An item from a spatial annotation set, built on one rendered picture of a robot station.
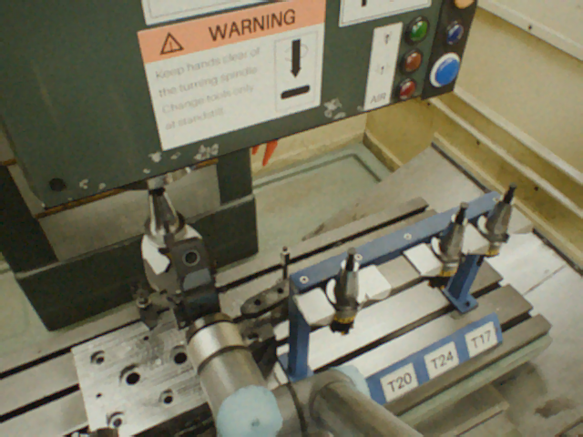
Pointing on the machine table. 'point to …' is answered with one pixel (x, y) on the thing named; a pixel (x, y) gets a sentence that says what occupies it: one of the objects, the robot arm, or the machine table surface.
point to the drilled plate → (172, 419)
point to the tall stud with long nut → (285, 261)
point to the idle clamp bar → (279, 296)
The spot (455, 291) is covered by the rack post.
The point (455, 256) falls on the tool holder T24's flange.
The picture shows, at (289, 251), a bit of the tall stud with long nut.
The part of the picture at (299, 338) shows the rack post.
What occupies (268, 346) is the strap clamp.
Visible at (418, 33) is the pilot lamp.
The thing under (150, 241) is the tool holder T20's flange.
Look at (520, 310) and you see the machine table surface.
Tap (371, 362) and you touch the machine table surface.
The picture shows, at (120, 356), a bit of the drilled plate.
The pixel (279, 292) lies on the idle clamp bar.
